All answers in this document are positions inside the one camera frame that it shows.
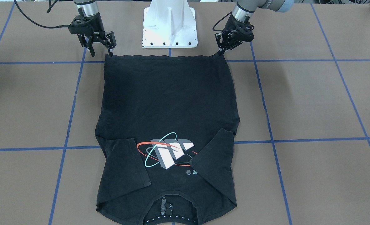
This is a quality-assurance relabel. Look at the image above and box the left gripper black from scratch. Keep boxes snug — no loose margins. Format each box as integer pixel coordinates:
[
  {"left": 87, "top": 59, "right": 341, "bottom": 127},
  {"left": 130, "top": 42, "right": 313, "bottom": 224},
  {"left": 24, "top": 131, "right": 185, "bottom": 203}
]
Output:
[{"left": 215, "top": 14, "right": 254, "bottom": 57}]

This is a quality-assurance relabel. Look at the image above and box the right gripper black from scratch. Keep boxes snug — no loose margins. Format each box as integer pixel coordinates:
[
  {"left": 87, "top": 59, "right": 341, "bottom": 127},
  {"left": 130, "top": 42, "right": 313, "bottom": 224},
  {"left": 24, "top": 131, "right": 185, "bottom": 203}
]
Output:
[{"left": 68, "top": 13, "right": 116, "bottom": 57}]

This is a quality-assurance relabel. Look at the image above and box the black printed t-shirt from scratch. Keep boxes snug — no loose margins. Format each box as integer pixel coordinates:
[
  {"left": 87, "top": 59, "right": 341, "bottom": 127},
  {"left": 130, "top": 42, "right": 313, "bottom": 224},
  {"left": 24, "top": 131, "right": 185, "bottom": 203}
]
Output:
[{"left": 95, "top": 53, "right": 240, "bottom": 225}]

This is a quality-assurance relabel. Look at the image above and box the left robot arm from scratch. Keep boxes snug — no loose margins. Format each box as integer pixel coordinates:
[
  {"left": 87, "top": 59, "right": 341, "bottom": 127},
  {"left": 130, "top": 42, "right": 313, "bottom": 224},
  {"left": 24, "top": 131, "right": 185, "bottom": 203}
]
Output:
[{"left": 212, "top": 0, "right": 294, "bottom": 55}]

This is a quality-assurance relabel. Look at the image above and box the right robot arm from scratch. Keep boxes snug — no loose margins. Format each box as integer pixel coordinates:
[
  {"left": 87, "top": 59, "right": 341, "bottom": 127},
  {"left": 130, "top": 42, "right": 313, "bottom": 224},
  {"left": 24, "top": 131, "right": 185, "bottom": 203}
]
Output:
[{"left": 68, "top": 0, "right": 117, "bottom": 57}]

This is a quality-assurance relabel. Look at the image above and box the brown paper table cover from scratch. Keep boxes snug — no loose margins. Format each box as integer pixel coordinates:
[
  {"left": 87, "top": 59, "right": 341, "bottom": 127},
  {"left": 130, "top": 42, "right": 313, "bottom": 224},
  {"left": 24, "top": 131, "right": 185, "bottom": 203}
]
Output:
[{"left": 0, "top": 2, "right": 370, "bottom": 225}]

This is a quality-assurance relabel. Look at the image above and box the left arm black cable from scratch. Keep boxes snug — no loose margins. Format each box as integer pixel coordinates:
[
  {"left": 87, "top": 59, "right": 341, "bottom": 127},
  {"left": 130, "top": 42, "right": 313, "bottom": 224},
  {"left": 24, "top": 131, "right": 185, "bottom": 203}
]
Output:
[{"left": 212, "top": 11, "right": 234, "bottom": 33}]

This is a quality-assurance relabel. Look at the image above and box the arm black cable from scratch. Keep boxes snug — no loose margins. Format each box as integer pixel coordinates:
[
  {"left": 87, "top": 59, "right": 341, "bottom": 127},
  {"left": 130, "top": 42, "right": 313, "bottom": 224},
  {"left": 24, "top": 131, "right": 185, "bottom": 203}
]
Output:
[
  {"left": 14, "top": 0, "right": 74, "bottom": 29},
  {"left": 212, "top": 11, "right": 234, "bottom": 33}
]

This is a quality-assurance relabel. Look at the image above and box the white pedestal base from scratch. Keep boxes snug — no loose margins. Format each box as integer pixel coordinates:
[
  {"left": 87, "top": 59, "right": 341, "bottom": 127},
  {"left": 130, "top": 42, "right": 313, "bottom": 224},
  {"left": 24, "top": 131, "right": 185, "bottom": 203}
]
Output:
[{"left": 142, "top": 0, "right": 198, "bottom": 48}]

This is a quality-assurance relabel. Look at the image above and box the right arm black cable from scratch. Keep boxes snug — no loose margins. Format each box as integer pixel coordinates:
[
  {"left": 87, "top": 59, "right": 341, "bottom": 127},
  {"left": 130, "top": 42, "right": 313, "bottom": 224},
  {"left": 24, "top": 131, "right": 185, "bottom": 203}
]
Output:
[{"left": 14, "top": 0, "right": 74, "bottom": 29}]

